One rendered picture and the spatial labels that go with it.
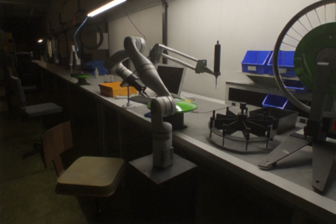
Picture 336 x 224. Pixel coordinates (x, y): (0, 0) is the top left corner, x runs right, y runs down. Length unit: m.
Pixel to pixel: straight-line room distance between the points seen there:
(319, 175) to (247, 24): 1.43
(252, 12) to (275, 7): 0.20
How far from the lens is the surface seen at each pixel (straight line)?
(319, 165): 1.01
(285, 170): 1.02
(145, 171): 1.04
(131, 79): 1.40
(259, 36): 1.99
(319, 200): 0.90
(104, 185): 1.40
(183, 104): 1.26
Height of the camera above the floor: 1.38
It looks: 12 degrees down
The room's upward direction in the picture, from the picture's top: straight up
